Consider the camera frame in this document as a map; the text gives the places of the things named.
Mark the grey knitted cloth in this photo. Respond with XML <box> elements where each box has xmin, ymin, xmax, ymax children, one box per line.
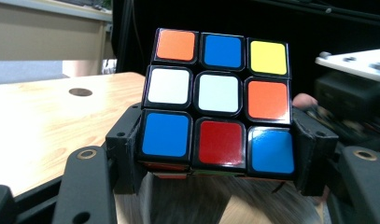
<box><xmin>114</xmin><ymin>171</ymin><xmax>324</xmax><ymax>224</ymax></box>

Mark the black metal stand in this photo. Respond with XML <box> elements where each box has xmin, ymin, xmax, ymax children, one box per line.
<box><xmin>111</xmin><ymin>0</ymin><xmax>140</xmax><ymax>76</ymax></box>

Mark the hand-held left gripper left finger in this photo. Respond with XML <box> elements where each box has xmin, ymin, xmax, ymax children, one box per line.
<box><xmin>105</xmin><ymin>102</ymin><xmax>148</xmax><ymax>196</ymax></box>

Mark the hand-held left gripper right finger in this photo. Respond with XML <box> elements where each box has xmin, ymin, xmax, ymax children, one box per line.
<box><xmin>290</xmin><ymin>106</ymin><xmax>340</xmax><ymax>198</ymax></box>

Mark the beige wooden desk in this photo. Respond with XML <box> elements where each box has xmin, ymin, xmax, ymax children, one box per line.
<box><xmin>0</xmin><ymin>0</ymin><xmax>118</xmax><ymax>79</ymax></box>

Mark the multicoloured puzzle cube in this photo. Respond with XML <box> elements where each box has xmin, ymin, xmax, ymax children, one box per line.
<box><xmin>140</xmin><ymin>27</ymin><xmax>296</xmax><ymax>182</ymax></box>

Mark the dark round table grommet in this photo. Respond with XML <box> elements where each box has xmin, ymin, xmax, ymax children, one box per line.
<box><xmin>68</xmin><ymin>87</ymin><xmax>93</xmax><ymax>97</ymax></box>

